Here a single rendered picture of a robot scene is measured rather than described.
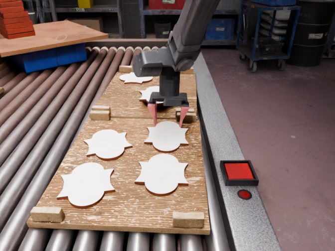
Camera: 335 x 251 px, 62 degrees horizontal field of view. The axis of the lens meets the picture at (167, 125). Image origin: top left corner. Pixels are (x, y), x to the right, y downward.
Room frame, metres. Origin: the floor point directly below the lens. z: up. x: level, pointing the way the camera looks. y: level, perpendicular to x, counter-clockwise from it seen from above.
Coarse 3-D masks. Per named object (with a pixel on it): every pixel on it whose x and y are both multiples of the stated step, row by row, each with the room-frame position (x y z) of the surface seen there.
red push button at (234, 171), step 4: (224, 164) 0.54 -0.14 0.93; (228, 164) 0.54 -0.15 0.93; (232, 164) 0.54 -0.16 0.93; (236, 164) 0.54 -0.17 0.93; (240, 164) 0.54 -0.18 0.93; (244, 164) 0.54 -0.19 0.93; (228, 168) 0.52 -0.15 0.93; (232, 168) 0.52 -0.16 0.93; (236, 168) 0.52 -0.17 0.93; (240, 168) 0.52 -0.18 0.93; (244, 168) 0.52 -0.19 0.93; (248, 168) 0.52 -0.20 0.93; (228, 172) 0.51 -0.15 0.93; (232, 172) 0.51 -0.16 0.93; (236, 172) 0.51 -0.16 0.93; (240, 172) 0.51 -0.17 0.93; (244, 172) 0.51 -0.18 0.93; (248, 172) 0.51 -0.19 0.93; (228, 176) 0.50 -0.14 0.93; (232, 176) 0.50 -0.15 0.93; (236, 176) 0.50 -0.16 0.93; (240, 176) 0.50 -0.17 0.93; (244, 176) 0.50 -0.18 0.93; (248, 176) 0.50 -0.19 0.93; (252, 176) 0.50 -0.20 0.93
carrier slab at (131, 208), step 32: (96, 128) 0.70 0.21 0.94; (128, 128) 0.70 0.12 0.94; (192, 128) 0.70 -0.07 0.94; (64, 160) 0.55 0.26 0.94; (96, 160) 0.55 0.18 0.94; (128, 160) 0.55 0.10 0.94; (192, 160) 0.55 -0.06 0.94; (128, 192) 0.44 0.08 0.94; (192, 192) 0.44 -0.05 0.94; (32, 224) 0.36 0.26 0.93; (64, 224) 0.35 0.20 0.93; (96, 224) 0.35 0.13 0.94; (128, 224) 0.35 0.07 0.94; (160, 224) 0.35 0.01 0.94
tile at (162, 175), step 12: (156, 156) 0.55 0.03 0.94; (168, 156) 0.55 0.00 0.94; (144, 168) 0.51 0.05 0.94; (156, 168) 0.51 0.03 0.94; (168, 168) 0.51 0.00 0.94; (180, 168) 0.51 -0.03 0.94; (144, 180) 0.46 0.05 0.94; (156, 180) 0.46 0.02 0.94; (168, 180) 0.46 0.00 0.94; (180, 180) 0.46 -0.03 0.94; (156, 192) 0.43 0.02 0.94; (168, 192) 0.43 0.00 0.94
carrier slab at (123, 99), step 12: (120, 72) 1.17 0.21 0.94; (120, 84) 1.04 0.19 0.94; (132, 84) 1.04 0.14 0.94; (144, 84) 1.04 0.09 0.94; (156, 84) 1.04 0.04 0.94; (180, 84) 1.04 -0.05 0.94; (192, 84) 1.04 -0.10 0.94; (108, 96) 0.92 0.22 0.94; (120, 96) 0.92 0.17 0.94; (132, 96) 0.92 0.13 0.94; (192, 96) 0.92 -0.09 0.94; (120, 108) 0.83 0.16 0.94; (132, 108) 0.83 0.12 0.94; (144, 108) 0.83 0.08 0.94; (168, 108) 0.83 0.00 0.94; (192, 108) 0.83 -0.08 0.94
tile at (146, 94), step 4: (148, 88) 0.92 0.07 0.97; (152, 88) 0.92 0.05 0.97; (156, 88) 0.92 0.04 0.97; (140, 92) 0.89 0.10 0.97; (144, 92) 0.88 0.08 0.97; (148, 92) 0.88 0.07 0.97; (144, 96) 0.85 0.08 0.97; (148, 96) 0.85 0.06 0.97; (140, 100) 0.83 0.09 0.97; (144, 100) 0.83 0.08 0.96; (148, 100) 0.82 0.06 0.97; (160, 104) 0.80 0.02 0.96
